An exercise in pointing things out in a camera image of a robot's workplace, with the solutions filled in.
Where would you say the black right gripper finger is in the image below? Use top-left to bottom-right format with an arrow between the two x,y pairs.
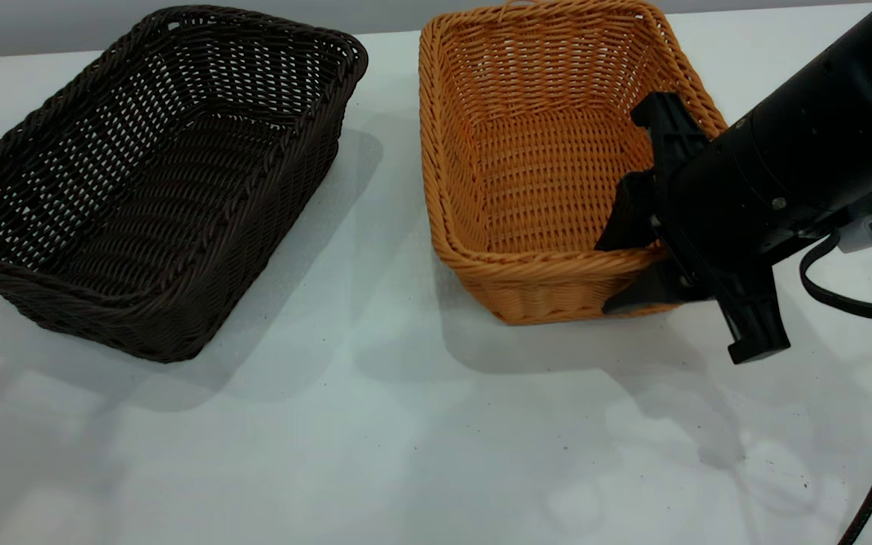
594,170 -> 665,252
602,260 -> 715,316

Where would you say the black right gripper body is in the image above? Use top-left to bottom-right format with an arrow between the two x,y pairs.
630,92 -> 872,365

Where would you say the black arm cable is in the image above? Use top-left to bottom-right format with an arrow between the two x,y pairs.
799,163 -> 872,545

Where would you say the orange wicker basket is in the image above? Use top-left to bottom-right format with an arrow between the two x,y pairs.
419,0 -> 728,326

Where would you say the black wicker basket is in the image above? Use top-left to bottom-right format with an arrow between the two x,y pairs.
0,5 -> 369,364

